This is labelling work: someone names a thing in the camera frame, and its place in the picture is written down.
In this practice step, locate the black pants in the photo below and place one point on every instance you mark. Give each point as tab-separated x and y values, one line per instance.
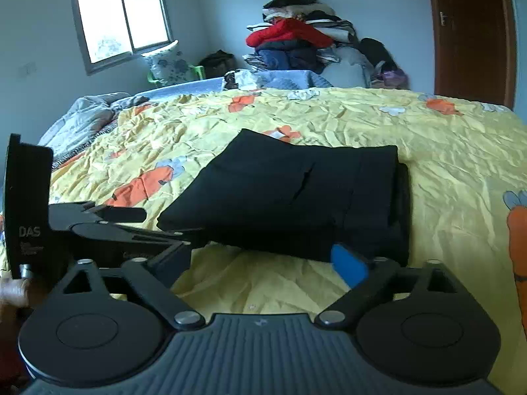
262	194

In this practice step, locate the brown wooden door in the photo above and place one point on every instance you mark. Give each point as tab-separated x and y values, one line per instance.
475	50

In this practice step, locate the window with grey frame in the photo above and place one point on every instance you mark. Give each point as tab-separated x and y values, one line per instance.
114	31

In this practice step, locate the black bag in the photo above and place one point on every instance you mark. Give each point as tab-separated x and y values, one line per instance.
218	64

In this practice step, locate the light blue blanket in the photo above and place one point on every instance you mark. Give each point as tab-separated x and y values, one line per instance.
243	80

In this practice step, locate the pile of clothes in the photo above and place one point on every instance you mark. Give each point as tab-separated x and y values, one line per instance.
307	35

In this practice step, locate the floral white pillow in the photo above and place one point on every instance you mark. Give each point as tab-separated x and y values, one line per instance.
169	65

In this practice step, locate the yellow carrot print bedspread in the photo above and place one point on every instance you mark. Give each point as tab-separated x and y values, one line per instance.
467	174

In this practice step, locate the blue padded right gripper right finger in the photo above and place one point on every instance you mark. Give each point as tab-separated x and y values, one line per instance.
412	324

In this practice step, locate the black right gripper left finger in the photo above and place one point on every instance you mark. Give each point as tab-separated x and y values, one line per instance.
103	324

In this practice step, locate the grey quilt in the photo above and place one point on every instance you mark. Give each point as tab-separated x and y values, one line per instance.
89	117

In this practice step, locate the green plastic chair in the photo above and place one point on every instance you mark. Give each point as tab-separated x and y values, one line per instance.
198	72

